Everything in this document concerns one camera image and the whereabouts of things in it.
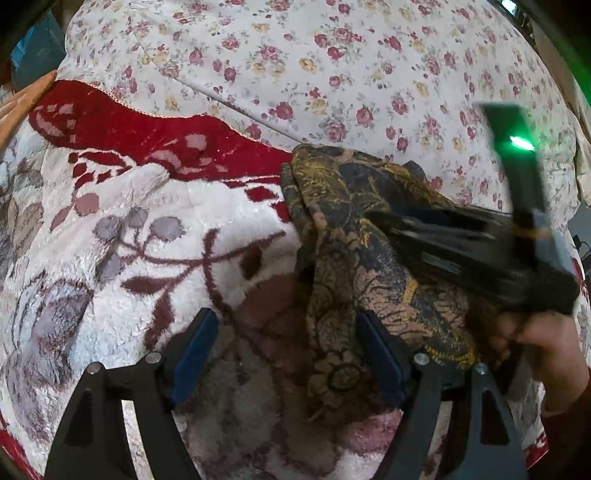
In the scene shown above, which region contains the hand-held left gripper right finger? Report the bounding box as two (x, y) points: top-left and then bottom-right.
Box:
(356, 310), (529, 480)

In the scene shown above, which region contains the white floral quilt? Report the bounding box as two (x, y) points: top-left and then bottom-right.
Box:
(55, 0), (581, 232)

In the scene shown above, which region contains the beige cloth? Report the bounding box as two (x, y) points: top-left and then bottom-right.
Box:
(526, 23), (591, 158)

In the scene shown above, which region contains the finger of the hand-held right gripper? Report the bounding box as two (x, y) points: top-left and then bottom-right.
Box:
(365, 207), (504, 247)

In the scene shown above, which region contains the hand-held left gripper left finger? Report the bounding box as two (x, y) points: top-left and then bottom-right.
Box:
(44, 307), (220, 480)

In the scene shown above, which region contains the person's right hand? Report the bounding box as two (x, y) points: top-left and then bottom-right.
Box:
(488, 310), (591, 417)

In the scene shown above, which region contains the dark floral patterned garment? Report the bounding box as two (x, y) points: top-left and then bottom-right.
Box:
(279, 144), (509, 422)

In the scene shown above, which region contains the orange patterned cloth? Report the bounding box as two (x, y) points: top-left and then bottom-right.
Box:
(0, 71), (58, 151)

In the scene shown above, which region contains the red and white plush blanket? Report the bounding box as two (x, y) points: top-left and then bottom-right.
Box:
(0, 79), (591, 480)

